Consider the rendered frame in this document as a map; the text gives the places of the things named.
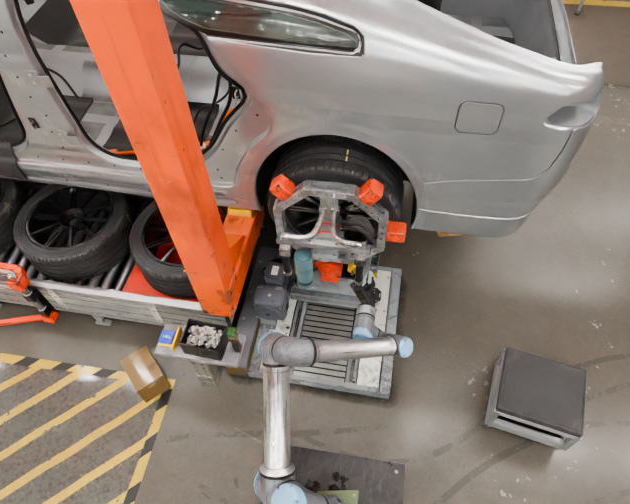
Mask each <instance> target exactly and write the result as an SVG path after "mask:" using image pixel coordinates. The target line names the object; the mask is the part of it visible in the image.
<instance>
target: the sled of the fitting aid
mask: <svg viewBox="0 0 630 504"><path fill-rule="evenodd" d="M379 257H380V255H377V254H375V255H372V257H371V264H370V271H372V273H373V275H374V277H375V278H376V279H377V273H378V265H379ZM290 297H291V299H293V300H300V301H307V302H314V303H321V304H329V305H336V306H343V307H350V308H358V306H360V304H361V302H360V301H359V299H358V297H357V296H351V295H343V294H336V293H329V292H321V291H314V290H307V289H300V288H299V286H298V284H297V273H296V269H295V274H294V278H293V282H292V286H291V290H290Z"/></svg>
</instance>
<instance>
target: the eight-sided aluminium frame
mask: <svg viewBox="0 0 630 504"><path fill-rule="evenodd" d="M360 190H361V188H360V187H358V186H357V185H353V184H343V183H334V182H325V181H315V180H305V181H302V183H300V184H299V185H297V186H296V187H295V189H294V192H293V196H292V197H290V198H288V199H287V200H285V201H281V200H280V199H279V198H277V199H276V200H275V203H274V206H273V213H274V219H275V226H276V232H277V233H276V235H281V234H282V232H286V233H292V234H296V233H295V232H293V231H292V230H290V229H289V228H288V227H287V223H286V215H285V209H287V208H288V207H290V206H292V205H293V204H295V203H297V202H298V201H300V200H302V199H303V198H305V197H307V196H316V197H325V198H338V199H343V200H350V201H352V202H353V203H354V204H356V205H357V206H358V207H359V208H361V209H362V210H363V211H364V212H366V213H367V214H368V215H369V216H371V217H372V218H373V219H374V220H376V221H377V222H378V223H379V226H378V235H377V239H374V241H373V245H369V244H367V243H366V244H367V245H368V246H371V253H370V255H367V256H366V258H368V257H370V256H372V255H375V254H377V253H380V252H382V251H384V248H385V242H386V232H387V226H388V220H389V212H388V211H387V210H386V208H383V207H382V206H381V205H380V204H379V203H377V202H375V203H374V204H373V205H371V206H368V205H367V204H365V203H363V202H362V201H360V200H359V196H360ZM292 248H294V249H295V250H298V249H300V248H307V249H309V250H310V251H311V250H312V248H309V247H301V246H293V247H292ZM354 257H355V253H349V252H341V251H339V255H338V258H337V259H336V260H335V261H332V262H336V263H344V264H354Z"/></svg>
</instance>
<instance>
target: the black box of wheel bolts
mask: <svg viewBox="0 0 630 504"><path fill-rule="evenodd" d="M227 330H228V329H227V326H224V325H219V324H214V323H209V322H204V321H199V320H194V319H188V322H187V324H186V326H185V329H184V331H183V333H182V336H181V338H180V340H179V343H178V344H179V345H180V347H181V348H182V350H183V352H184V353H185V354H189V355H194V356H199V357H203V358H208V359H213V360H217V361H222V358H223V356H224V353H225V350H226V347H227V345H228V342H229V339H228V337H227V334H226V333H227Z"/></svg>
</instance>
